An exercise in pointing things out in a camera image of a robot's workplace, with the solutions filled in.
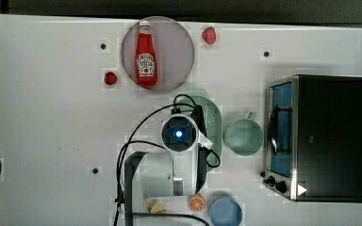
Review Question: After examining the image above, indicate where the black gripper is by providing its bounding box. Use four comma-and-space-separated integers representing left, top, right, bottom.
190, 105, 206, 193

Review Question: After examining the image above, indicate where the mint green oval strainer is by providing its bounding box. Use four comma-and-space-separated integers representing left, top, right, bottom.
186, 89, 222, 166

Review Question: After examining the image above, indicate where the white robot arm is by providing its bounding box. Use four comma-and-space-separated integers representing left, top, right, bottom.
122, 105, 213, 226

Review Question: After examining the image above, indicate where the mint green mug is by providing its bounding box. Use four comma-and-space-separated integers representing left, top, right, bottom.
225, 112, 264, 156

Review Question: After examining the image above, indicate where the grey round plate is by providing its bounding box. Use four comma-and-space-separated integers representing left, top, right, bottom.
121, 16, 194, 91

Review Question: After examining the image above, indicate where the red ketchup bottle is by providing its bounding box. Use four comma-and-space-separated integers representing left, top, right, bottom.
135, 21, 158, 88

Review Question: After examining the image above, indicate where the large red strawberry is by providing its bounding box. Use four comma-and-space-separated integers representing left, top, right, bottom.
202, 26, 217, 44

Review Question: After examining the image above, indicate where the orange slice toy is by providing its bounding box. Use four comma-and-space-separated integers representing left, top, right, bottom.
189, 194, 206, 212

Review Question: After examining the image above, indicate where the small red strawberry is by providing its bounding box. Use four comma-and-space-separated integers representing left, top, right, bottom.
104, 72, 118, 86

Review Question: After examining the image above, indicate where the blue bowl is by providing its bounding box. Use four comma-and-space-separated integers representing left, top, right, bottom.
209, 196, 242, 226

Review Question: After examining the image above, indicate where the peeled banana toy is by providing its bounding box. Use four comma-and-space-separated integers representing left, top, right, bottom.
145, 200, 167, 214

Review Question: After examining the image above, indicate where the black toaster oven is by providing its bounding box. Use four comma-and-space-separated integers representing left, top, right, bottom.
260, 74, 362, 203

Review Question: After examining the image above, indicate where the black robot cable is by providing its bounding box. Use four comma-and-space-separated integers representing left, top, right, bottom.
112, 93, 222, 226

